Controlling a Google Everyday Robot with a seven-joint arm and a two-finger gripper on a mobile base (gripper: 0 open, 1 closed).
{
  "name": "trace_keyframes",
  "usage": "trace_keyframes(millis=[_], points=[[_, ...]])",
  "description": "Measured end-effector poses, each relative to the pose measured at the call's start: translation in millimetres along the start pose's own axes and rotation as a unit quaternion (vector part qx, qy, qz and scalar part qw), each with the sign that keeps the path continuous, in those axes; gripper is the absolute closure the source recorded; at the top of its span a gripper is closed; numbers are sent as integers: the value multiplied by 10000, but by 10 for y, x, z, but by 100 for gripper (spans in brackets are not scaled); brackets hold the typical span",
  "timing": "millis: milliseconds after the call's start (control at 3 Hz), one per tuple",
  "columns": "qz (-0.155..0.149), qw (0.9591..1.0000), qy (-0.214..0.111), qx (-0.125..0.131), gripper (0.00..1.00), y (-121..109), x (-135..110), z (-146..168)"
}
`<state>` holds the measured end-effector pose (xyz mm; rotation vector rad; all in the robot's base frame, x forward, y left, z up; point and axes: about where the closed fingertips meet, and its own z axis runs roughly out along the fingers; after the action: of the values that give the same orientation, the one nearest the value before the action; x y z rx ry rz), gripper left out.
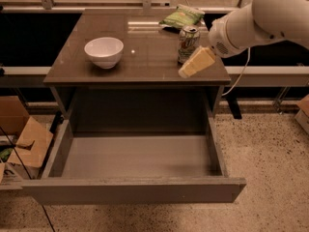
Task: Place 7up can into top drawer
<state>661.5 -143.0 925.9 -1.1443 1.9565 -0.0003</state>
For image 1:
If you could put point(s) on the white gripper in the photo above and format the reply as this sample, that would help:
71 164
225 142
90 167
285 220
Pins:
219 37

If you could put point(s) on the green 7up soda can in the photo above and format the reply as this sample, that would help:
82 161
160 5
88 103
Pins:
188 41

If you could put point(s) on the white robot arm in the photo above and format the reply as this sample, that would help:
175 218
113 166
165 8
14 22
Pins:
261 22

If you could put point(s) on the grey cabinet with top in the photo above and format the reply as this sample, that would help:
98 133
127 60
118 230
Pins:
138 65

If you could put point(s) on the grey open top drawer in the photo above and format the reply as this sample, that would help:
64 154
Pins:
136 147

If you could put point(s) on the green chip bag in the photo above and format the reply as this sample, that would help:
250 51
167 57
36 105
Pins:
182 16

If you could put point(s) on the white ceramic bowl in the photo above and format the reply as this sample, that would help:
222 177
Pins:
105 52

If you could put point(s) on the cardboard box at right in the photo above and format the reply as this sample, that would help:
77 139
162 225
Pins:
302 115

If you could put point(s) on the brown cardboard box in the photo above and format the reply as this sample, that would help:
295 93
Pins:
28 139

